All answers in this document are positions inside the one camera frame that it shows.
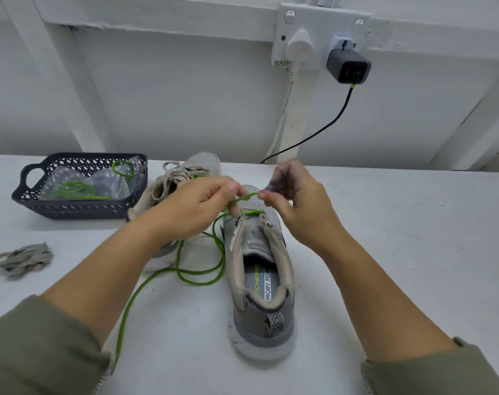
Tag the person's right hand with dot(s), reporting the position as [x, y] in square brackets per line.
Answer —
[305, 211]

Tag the person's left hand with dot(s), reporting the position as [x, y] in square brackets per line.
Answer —
[188, 211]

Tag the beige shoelace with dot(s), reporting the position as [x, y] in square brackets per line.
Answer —
[21, 259]
[175, 172]

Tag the gray sneaker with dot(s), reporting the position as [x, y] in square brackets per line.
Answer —
[204, 162]
[264, 325]

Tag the green shoelace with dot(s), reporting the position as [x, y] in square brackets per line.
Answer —
[249, 196]
[73, 191]

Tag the clear plastic bag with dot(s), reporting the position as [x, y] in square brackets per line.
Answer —
[110, 183]

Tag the person's left forearm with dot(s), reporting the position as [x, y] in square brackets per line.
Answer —
[68, 325]

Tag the person's right forearm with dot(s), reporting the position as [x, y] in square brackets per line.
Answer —
[406, 325]

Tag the gray charger adapter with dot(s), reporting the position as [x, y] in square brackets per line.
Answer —
[348, 66]

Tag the dark plastic lattice basket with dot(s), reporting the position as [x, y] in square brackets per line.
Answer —
[31, 205]

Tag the white plug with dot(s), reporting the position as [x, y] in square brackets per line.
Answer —
[300, 47]

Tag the white wall socket plate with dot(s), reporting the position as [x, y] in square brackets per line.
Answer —
[315, 19]

